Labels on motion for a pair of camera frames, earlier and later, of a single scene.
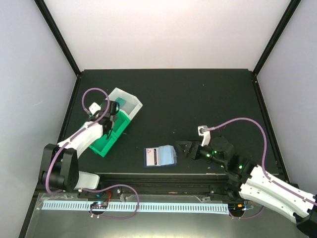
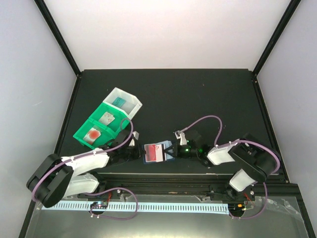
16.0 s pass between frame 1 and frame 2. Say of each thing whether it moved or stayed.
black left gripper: moved
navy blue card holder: moved
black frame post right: stayed
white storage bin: stayed
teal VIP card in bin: stayed
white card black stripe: moved
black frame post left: stayed
